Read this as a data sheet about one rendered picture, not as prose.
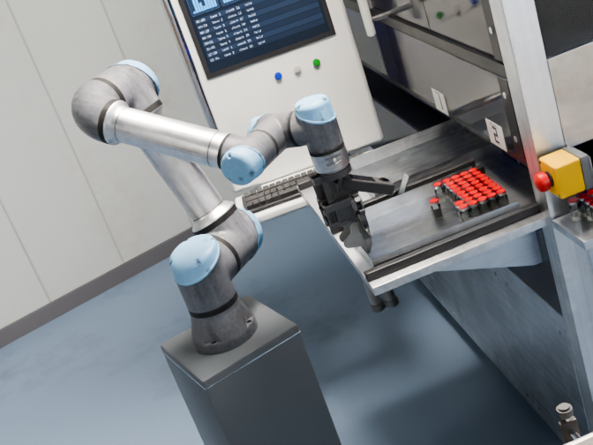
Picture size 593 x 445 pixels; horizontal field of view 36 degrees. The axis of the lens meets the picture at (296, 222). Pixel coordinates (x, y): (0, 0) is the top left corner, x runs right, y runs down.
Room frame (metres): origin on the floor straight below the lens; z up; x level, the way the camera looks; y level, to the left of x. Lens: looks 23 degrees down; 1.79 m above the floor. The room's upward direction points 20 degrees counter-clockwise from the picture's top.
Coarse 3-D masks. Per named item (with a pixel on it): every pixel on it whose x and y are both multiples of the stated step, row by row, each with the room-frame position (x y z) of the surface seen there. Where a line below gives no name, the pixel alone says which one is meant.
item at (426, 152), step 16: (432, 128) 2.36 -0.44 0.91; (448, 128) 2.36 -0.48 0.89; (400, 144) 2.35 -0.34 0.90; (416, 144) 2.35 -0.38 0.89; (432, 144) 2.32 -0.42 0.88; (448, 144) 2.28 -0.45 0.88; (464, 144) 2.24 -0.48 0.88; (480, 144) 2.21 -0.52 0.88; (352, 160) 2.33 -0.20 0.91; (368, 160) 2.34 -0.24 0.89; (384, 160) 2.33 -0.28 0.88; (400, 160) 2.29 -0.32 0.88; (416, 160) 2.25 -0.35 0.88; (432, 160) 2.21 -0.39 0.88; (448, 160) 2.10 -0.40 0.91; (464, 160) 2.10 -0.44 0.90; (480, 160) 2.10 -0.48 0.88; (368, 176) 2.26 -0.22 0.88; (384, 176) 2.22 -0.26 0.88; (400, 176) 2.19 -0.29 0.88; (416, 176) 2.09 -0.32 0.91; (368, 192) 2.15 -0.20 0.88
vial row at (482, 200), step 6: (456, 180) 1.94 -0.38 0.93; (462, 180) 1.93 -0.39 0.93; (462, 186) 1.89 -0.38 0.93; (468, 186) 1.89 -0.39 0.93; (468, 192) 1.87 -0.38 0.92; (474, 192) 1.84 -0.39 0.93; (480, 192) 1.83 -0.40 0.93; (474, 198) 1.82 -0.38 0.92; (480, 198) 1.81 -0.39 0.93; (486, 198) 1.80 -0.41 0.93; (480, 204) 1.80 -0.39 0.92; (486, 204) 1.80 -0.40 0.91; (480, 210) 1.80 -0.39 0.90; (486, 210) 1.79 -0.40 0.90
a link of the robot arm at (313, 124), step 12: (312, 96) 1.80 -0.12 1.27; (324, 96) 1.78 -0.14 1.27; (300, 108) 1.77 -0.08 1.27; (312, 108) 1.75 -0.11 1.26; (324, 108) 1.76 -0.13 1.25; (300, 120) 1.77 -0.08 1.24; (312, 120) 1.75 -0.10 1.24; (324, 120) 1.75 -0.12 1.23; (336, 120) 1.78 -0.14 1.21; (300, 132) 1.77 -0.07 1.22; (312, 132) 1.75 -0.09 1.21; (324, 132) 1.75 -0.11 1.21; (336, 132) 1.76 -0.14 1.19; (300, 144) 1.79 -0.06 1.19; (312, 144) 1.76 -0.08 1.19; (324, 144) 1.75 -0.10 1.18; (336, 144) 1.75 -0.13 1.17
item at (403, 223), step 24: (408, 192) 2.00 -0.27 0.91; (432, 192) 2.00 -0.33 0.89; (384, 216) 1.98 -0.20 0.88; (408, 216) 1.94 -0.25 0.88; (432, 216) 1.89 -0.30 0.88; (456, 216) 1.85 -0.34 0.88; (480, 216) 1.75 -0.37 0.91; (384, 240) 1.86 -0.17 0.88; (408, 240) 1.82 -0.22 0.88; (432, 240) 1.74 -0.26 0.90
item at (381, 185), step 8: (344, 176) 1.78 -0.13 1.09; (352, 176) 1.79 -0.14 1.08; (360, 176) 1.80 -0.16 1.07; (344, 184) 1.76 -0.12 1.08; (352, 184) 1.77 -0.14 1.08; (360, 184) 1.77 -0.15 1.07; (368, 184) 1.77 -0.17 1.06; (376, 184) 1.77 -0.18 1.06; (384, 184) 1.77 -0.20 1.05; (392, 184) 1.77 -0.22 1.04; (376, 192) 1.77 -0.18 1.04; (384, 192) 1.77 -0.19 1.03; (392, 192) 1.77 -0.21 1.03
